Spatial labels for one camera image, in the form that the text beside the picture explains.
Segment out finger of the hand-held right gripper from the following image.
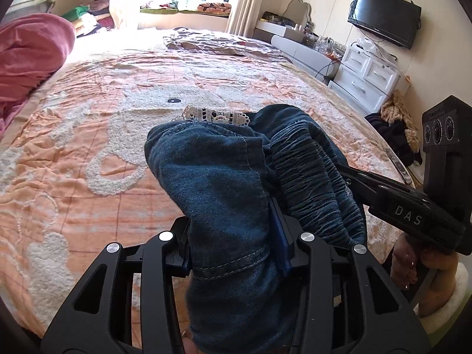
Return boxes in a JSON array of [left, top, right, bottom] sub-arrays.
[[332, 162, 419, 207]]

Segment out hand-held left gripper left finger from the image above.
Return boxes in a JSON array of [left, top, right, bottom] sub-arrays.
[[40, 216, 192, 354]]

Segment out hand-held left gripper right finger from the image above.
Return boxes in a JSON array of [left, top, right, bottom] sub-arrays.
[[269, 197, 432, 354]]

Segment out blue pants with lace trim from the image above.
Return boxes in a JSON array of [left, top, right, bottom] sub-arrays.
[[144, 104, 367, 354]]

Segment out person's right forearm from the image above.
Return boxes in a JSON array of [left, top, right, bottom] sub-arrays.
[[417, 263, 472, 327]]

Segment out person's right hand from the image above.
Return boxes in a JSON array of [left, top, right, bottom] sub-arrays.
[[391, 236, 460, 316]]

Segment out dark clothes heap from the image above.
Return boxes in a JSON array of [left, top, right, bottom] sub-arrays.
[[365, 112, 423, 166]]

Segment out tan knit cloth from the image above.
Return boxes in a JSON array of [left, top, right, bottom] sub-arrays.
[[380, 90, 421, 152]]

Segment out white dresser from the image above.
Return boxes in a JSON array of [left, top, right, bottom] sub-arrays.
[[328, 42, 402, 115]]

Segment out row of cosmetic bottles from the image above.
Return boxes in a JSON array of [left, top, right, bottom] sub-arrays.
[[295, 22, 347, 60]]

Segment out grey vanity desk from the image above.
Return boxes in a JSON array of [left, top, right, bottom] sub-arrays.
[[253, 20, 342, 78]]

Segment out orange tufted bedspread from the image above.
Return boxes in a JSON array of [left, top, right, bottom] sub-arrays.
[[0, 27, 399, 340]]

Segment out black television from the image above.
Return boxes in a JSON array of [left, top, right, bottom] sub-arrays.
[[348, 0, 422, 50]]

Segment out vanity mirror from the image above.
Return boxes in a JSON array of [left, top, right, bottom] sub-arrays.
[[282, 0, 314, 34]]

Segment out beige crumpled quilt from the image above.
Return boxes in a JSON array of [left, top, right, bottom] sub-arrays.
[[162, 27, 286, 57]]

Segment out cream curtain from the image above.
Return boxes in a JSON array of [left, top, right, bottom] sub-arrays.
[[107, 0, 148, 30], [225, 0, 264, 37]]

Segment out folded patterned quilt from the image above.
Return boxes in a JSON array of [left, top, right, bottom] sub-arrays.
[[197, 2, 233, 13]]

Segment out green windowsill cushion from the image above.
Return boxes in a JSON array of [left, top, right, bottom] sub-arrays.
[[140, 7, 229, 17]]

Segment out pink blanket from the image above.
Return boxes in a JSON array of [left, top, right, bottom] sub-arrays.
[[0, 13, 76, 133]]

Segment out pile of folded clothes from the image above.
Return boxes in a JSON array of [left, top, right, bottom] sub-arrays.
[[61, 0, 115, 37]]

